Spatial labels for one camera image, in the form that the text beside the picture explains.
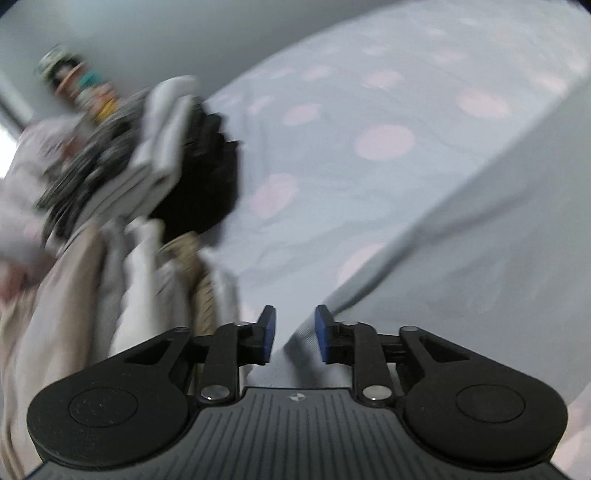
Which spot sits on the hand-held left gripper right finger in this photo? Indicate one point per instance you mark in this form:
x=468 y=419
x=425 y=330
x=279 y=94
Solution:
x=323 y=332

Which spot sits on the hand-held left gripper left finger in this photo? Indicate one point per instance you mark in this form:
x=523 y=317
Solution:
x=268 y=330

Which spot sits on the light grey garment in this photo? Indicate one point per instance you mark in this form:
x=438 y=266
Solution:
x=461 y=254

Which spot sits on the olive striped garment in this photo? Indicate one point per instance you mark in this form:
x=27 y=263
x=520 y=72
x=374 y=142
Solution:
x=194 y=267

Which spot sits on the large white garment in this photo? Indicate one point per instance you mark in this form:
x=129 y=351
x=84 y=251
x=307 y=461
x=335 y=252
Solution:
x=147 y=295

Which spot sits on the black garment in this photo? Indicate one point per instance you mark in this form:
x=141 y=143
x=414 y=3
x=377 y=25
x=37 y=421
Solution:
x=203 y=175

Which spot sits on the small white garment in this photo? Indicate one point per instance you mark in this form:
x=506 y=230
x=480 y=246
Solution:
x=161 y=138

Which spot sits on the beige garment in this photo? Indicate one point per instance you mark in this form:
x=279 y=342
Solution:
x=41 y=346

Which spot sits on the dark marled garment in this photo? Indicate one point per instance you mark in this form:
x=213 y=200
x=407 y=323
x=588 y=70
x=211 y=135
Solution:
x=87 y=161

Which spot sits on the pale lilac garment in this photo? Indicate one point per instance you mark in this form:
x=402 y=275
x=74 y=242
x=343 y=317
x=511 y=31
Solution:
x=23 y=194

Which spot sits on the pastel plush doll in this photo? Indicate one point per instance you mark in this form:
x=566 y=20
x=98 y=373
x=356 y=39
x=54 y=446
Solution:
x=94 y=94

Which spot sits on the panda plush toy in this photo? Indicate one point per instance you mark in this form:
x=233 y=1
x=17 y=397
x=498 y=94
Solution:
x=57 y=64

